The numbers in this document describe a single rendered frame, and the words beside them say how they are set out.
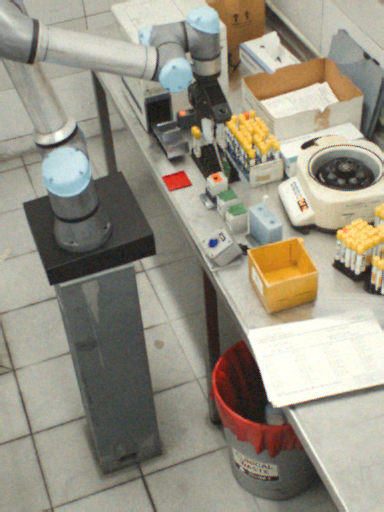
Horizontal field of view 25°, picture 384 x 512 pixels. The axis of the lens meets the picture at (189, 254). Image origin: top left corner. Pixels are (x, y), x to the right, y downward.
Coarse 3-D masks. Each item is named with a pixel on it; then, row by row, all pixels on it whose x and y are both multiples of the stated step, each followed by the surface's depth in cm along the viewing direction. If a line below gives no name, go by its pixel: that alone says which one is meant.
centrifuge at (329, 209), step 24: (336, 144) 234; (360, 144) 234; (312, 168) 230; (288, 192) 232; (312, 192) 220; (336, 192) 219; (360, 192) 219; (288, 216) 229; (312, 216) 224; (336, 216) 220; (360, 216) 222
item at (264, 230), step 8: (256, 208) 219; (264, 208) 219; (256, 216) 217; (264, 216) 216; (272, 216) 216; (256, 224) 219; (264, 224) 214; (272, 224) 214; (280, 224) 214; (256, 232) 221; (264, 232) 216; (272, 232) 214; (280, 232) 215; (248, 240) 224; (256, 240) 223; (264, 240) 218; (272, 240) 216; (280, 240) 217
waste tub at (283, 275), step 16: (288, 240) 210; (256, 256) 210; (272, 256) 212; (288, 256) 213; (304, 256) 208; (256, 272) 205; (272, 272) 215; (288, 272) 214; (304, 272) 211; (256, 288) 209; (272, 288) 200; (288, 288) 202; (304, 288) 203; (272, 304) 204; (288, 304) 205
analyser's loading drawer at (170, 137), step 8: (160, 112) 264; (152, 120) 261; (160, 120) 261; (168, 120) 261; (160, 128) 255; (168, 128) 256; (176, 128) 255; (160, 136) 254; (168, 136) 252; (176, 136) 253; (168, 144) 252; (176, 144) 248; (184, 144) 249; (168, 152) 249; (176, 152) 250; (184, 152) 251
